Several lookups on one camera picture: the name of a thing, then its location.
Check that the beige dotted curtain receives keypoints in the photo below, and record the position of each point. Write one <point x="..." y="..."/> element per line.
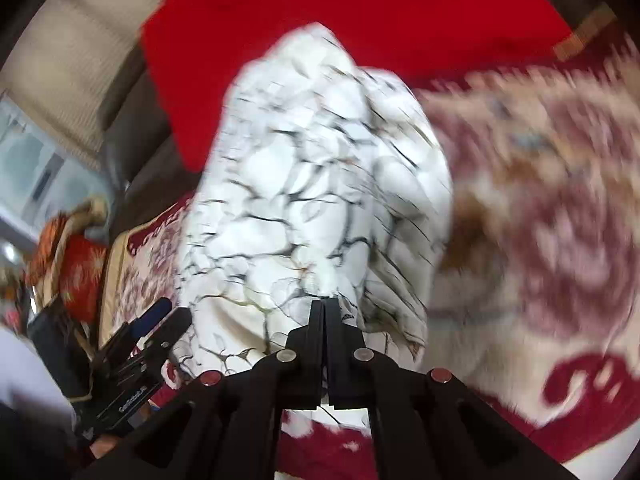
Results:
<point x="60" y="60"/>

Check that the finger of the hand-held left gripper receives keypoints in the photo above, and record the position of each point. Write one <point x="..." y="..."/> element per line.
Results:
<point x="150" y="312"/>
<point x="172" y="327"/>

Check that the red blanket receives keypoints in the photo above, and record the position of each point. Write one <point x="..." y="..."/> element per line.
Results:
<point x="400" y="20"/>

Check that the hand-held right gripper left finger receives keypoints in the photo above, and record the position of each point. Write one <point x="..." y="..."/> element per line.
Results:
<point x="316" y="330"/>

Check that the orange black patterned cloth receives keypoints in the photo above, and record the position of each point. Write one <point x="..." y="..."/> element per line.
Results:
<point x="47" y="245"/>

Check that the red gift box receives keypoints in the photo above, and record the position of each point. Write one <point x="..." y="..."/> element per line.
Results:
<point x="82" y="275"/>

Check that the floral red sofa mat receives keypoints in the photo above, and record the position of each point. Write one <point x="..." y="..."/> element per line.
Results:
<point x="550" y="210"/>

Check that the person's left hand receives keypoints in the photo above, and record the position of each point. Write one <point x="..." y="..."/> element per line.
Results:
<point x="105" y="447"/>

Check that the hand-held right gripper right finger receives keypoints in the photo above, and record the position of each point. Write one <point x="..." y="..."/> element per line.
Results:
<point x="334" y="330"/>

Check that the white black-patterned coat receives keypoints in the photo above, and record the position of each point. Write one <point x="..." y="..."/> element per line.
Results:
<point x="300" y="185"/>

